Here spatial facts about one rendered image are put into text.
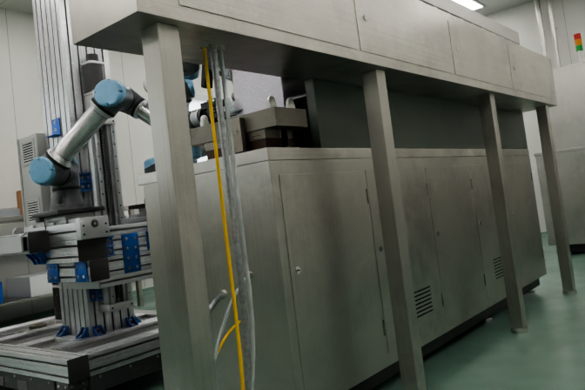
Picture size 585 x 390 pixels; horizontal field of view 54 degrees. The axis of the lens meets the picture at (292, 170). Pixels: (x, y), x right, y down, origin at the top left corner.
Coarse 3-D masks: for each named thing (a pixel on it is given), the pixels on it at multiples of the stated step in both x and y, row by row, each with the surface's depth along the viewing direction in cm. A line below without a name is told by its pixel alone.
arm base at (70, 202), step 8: (56, 192) 245; (64, 192) 245; (72, 192) 246; (80, 192) 250; (56, 200) 244; (64, 200) 244; (72, 200) 245; (80, 200) 247; (56, 208) 243; (64, 208) 242
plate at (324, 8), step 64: (128, 0) 116; (192, 0) 126; (256, 0) 142; (320, 0) 165; (384, 0) 195; (256, 64) 167; (320, 64) 176; (384, 64) 190; (448, 64) 230; (512, 64) 294
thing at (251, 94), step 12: (240, 84) 212; (252, 84) 209; (264, 84) 205; (276, 84) 201; (240, 96) 213; (252, 96) 209; (264, 96) 205; (276, 96) 202; (240, 108) 213; (252, 108) 209; (264, 108) 205
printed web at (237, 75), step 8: (232, 72) 215; (240, 72) 212; (248, 72) 210; (232, 80) 215; (288, 80) 213; (296, 80) 211; (288, 88) 213; (296, 88) 211; (304, 88) 210; (288, 96) 215; (296, 96) 214; (304, 96) 212
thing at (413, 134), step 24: (312, 96) 194; (336, 96) 203; (360, 96) 216; (408, 96) 246; (312, 120) 194; (336, 120) 201; (360, 120) 214; (408, 120) 243; (432, 120) 261; (456, 120) 283; (480, 120) 307; (504, 120) 338; (336, 144) 199; (360, 144) 211; (408, 144) 241; (432, 144) 258; (456, 144) 279; (480, 144) 303; (504, 144) 332
